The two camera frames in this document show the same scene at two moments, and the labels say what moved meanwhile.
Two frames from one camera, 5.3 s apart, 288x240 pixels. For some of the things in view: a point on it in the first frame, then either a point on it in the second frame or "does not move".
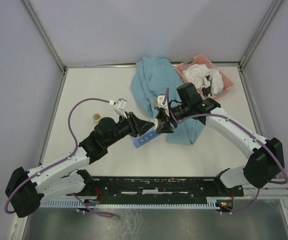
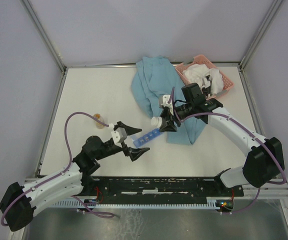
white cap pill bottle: x=155 y=121 does not move
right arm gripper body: x=180 y=112 does not move
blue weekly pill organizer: x=137 y=141 does not move
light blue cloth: x=151 y=77 does not move
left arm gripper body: x=124 y=128 to x=110 y=149
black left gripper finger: x=139 y=126 to x=129 y=130
